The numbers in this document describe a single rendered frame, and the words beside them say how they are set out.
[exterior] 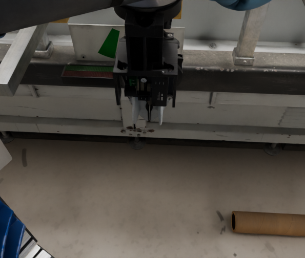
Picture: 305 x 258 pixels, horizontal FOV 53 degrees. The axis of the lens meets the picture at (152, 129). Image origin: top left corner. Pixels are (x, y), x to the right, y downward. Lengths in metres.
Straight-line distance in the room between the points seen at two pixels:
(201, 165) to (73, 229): 0.61
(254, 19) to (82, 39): 0.39
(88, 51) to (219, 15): 0.40
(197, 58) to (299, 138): 0.78
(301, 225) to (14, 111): 1.24
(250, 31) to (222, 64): 0.10
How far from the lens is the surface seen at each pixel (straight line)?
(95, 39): 0.75
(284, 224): 1.29
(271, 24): 1.02
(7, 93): 0.57
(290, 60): 0.85
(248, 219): 1.25
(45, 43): 0.82
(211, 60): 0.79
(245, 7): 0.19
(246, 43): 0.76
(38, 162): 1.50
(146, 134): 1.34
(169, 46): 0.37
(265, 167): 1.49
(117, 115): 1.32
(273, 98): 0.94
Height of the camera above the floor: 1.19
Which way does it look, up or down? 51 degrees down
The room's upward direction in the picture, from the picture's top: straight up
